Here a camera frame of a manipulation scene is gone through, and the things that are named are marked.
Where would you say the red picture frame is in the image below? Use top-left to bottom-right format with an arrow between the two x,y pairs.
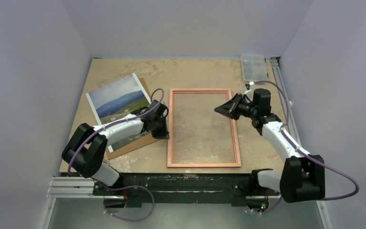
167,88 -> 242,168

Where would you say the clear glass sheet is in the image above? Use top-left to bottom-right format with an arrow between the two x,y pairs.
170,92 -> 237,166

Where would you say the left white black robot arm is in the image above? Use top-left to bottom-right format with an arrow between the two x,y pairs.
61,100 -> 169,195

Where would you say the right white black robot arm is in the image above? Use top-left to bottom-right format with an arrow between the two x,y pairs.
214,89 -> 325,203

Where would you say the landscape photo print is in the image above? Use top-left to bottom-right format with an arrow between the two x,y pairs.
85,73 -> 158,157

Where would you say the brown cardboard backing board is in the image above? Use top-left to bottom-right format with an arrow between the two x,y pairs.
97,74 -> 157,159

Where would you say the clear plastic organizer box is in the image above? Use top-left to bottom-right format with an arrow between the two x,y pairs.
241,53 -> 268,82

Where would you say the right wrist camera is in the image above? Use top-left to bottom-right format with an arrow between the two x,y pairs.
245,88 -> 271,115

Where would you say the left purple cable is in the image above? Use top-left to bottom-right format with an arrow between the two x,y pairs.
67,88 -> 165,222

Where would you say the black mounting base plate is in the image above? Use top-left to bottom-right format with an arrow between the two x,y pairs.
92,173 -> 279,208

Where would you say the aluminium rail frame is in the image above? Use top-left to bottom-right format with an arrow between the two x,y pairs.
39,57 -> 334,229

